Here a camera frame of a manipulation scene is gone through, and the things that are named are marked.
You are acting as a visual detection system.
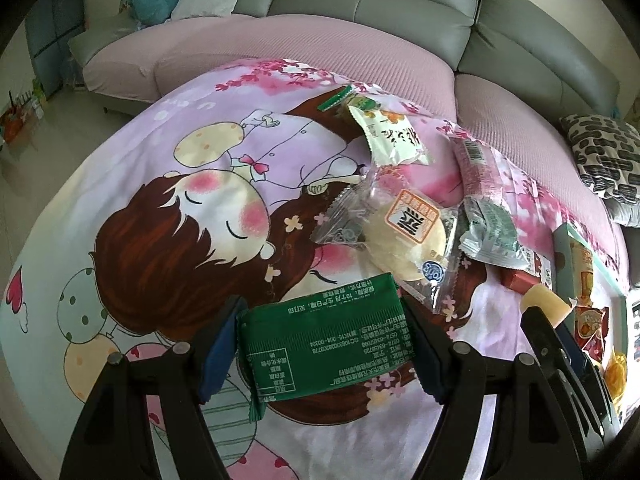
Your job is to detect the pink snack packet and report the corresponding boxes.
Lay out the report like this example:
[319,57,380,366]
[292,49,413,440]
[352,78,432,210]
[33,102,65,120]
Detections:
[446,121,518,206]

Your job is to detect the blue cloth bundle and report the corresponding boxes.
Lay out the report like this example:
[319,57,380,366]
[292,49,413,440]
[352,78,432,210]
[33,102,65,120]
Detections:
[120,0,173,26]

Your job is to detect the silver green snack packet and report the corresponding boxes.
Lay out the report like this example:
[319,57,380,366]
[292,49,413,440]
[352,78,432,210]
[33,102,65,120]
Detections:
[457,197,537,268]

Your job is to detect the teal cardboard box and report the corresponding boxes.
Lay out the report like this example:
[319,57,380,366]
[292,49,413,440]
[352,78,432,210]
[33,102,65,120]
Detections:
[551,222,640,411]

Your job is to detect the dark red snack packet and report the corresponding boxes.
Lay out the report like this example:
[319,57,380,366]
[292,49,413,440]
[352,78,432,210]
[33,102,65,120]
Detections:
[500,252,556,293]

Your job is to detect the white peach snack packet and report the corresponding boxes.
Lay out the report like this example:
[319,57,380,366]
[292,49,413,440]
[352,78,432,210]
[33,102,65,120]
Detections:
[347,105,435,167]

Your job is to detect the orange snack packet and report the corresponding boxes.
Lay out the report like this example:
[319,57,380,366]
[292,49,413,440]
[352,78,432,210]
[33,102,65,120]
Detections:
[570,241,597,306]

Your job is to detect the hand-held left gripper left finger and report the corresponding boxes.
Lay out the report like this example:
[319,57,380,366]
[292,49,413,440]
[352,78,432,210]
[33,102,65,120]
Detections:
[64,295,246,480]

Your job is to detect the pink sofa cover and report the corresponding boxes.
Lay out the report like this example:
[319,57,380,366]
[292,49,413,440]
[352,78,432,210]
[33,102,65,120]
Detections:
[80,14,626,241]

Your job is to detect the dark green snack packet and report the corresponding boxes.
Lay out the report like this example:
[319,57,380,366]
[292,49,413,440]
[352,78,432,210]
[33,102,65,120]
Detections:
[235,272,418,428]

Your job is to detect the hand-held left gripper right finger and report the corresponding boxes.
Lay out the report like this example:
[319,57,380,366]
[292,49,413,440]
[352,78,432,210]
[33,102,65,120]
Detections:
[397,296,586,480]

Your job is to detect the colourful plastic toy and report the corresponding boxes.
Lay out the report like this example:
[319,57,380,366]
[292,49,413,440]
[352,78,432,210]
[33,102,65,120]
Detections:
[0,87,48,133]

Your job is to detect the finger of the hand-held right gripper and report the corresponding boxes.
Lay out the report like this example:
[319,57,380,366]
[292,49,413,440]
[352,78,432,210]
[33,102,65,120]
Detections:
[520,305,623,443]
[556,322,614,402]

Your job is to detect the clear bun packet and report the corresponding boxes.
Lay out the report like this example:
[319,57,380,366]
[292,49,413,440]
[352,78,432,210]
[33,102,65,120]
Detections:
[311,167,473,316]

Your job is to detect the pale yellow snack packet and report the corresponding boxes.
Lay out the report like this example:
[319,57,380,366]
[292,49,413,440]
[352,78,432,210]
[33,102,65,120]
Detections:
[520,284,576,327]

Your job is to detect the small green wrapper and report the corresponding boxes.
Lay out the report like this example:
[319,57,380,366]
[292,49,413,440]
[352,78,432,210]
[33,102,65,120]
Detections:
[318,85,373,113]

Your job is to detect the black white patterned pillow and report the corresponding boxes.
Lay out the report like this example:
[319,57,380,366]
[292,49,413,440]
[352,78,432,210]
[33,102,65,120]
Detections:
[559,112,640,201]

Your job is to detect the printed pink blanket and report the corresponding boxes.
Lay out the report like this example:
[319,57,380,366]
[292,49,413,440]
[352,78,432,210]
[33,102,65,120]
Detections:
[0,57,631,480]

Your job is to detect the blue cabinet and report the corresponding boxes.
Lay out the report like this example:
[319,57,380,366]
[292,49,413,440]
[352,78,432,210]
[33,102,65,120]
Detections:
[22,0,86,96]

